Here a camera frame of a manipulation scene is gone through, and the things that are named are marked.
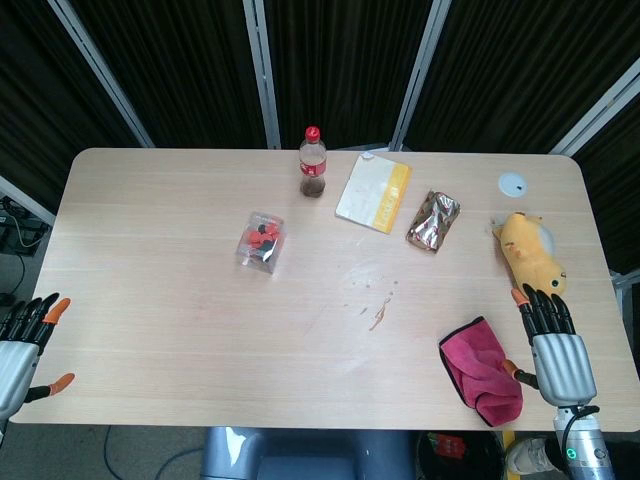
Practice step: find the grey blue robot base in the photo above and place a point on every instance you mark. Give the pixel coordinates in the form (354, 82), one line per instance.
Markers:
(300, 455)

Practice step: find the black trash bin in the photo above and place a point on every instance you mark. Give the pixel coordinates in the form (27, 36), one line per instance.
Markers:
(460, 467)

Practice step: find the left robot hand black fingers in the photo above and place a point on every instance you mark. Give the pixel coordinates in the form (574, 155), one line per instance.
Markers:
(17, 360)

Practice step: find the white shoe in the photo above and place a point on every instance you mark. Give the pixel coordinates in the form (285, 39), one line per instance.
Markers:
(530, 457)

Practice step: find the clear plastic box with toys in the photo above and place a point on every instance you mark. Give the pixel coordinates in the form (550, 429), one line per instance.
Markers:
(260, 242)

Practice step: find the pink cloth black trim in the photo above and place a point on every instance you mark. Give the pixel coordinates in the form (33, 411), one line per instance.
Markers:
(480, 370)

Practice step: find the yellow plush toy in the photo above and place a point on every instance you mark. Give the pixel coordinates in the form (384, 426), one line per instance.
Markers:
(530, 250)

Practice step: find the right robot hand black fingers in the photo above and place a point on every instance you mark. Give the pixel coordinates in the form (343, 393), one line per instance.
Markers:
(562, 365)

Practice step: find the black partition panel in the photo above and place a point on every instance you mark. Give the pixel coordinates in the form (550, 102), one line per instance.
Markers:
(175, 65)
(617, 190)
(345, 65)
(45, 100)
(520, 65)

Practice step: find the cola bottle red cap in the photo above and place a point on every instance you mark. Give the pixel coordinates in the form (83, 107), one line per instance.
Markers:
(313, 167)

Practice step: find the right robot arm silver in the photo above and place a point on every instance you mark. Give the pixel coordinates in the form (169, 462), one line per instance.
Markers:
(587, 450)

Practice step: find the grey partition frame post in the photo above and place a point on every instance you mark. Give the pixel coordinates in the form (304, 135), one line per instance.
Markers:
(262, 75)
(27, 200)
(420, 80)
(597, 110)
(100, 70)

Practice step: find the white yellow notebook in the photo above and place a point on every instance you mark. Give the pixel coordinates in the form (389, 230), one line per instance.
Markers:
(372, 192)

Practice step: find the gold foil snack pack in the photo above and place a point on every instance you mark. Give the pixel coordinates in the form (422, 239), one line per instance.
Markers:
(432, 222)

